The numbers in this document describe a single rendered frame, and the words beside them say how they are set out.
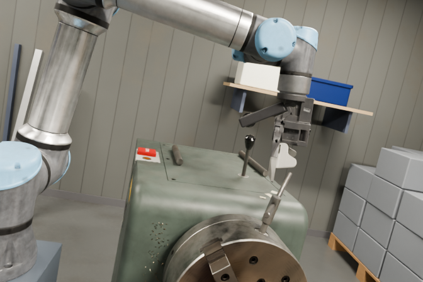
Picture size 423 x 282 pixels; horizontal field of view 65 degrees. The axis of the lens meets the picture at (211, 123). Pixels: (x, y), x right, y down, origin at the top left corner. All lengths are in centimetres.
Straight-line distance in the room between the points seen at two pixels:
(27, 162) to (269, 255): 51
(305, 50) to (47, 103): 58
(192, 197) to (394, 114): 369
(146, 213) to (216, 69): 285
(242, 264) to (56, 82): 55
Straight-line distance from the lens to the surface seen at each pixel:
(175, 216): 83
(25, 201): 73
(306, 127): 78
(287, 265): 78
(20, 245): 76
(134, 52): 356
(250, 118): 80
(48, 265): 82
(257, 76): 306
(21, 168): 70
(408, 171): 325
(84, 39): 78
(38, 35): 380
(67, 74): 78
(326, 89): 326
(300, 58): 78
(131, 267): 89
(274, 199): 74
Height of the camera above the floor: 153
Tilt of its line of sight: 7 degrees down
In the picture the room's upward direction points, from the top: 12 degrees clockwise
